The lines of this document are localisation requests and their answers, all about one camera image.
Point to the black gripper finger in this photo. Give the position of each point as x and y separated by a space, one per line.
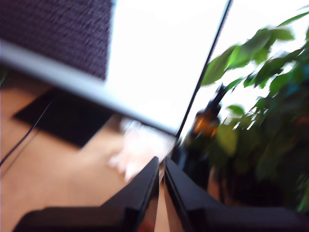
135 207
193 207

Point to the translucent white plastic bag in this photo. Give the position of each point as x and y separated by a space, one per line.
140 149

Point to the black plant pot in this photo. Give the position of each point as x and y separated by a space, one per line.
260 193

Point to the amber pump bottle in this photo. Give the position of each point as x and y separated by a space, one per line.
205 123

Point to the black Huawei computer monitor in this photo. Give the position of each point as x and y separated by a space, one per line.
157 60

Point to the green leafy houseplant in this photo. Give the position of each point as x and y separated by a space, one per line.
265 72

